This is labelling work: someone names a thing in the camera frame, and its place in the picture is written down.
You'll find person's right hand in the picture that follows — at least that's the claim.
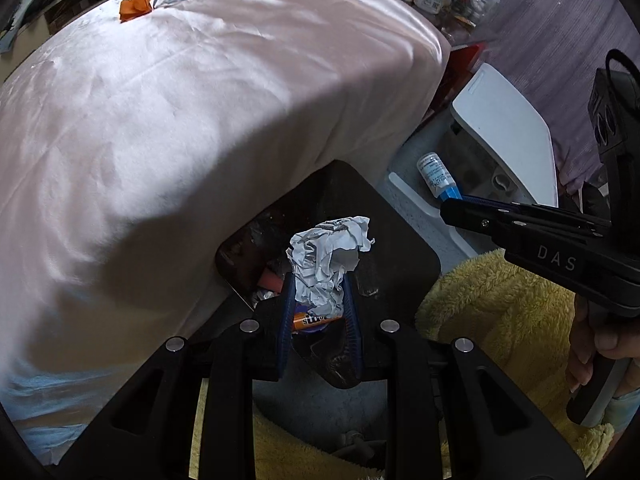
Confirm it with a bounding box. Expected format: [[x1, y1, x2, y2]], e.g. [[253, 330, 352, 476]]
[[566, 302, 640, 395]]

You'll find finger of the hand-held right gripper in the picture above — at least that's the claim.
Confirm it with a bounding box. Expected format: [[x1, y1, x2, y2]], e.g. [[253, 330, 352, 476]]
[[439, 197, 617, 262], [459, 193, 615, 228]]

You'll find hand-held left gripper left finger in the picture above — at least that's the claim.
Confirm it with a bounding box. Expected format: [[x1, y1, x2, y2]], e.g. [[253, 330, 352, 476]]
[[57, 273, 304, 480]]

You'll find black swing-lid trash bin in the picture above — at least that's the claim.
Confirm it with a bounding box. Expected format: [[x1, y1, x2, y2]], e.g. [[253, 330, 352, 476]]
[[215, 159, 444, 461]]

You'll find white paper wrapper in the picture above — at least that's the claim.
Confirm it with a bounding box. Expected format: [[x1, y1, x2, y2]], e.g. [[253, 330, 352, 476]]
[[285, 215, 376, 322]]

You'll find orange tube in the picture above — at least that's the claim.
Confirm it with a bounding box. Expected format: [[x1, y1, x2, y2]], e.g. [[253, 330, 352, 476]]
[[292, 309, 347, 335]]

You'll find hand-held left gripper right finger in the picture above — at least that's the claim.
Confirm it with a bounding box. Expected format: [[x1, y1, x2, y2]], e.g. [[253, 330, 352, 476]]
[[342, 275, 587, 480]]

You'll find clear plastic storage box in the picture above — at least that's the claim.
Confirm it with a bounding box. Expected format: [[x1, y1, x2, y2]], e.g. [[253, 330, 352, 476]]
[[440, 0, 501, 37]]

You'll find white tablecloth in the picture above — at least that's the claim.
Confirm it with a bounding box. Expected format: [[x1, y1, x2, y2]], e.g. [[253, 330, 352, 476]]
[[0, 0, 452, 467]]

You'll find orange wrapper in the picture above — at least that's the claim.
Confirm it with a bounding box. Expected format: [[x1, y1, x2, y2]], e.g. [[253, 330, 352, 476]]
[[119, 0, 154, 23]]

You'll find fluffy blanket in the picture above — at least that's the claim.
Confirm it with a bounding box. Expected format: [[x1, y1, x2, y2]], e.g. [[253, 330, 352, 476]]
[[196, 247, 617, 480]]

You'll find small blue-white bottle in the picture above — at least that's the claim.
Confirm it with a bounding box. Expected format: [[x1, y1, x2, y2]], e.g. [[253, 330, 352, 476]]
[[416, 152, 464, 207]]

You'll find purple curtain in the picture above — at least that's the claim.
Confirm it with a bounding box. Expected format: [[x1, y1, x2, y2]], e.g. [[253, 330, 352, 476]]
[[447, 0, 640, 198]]

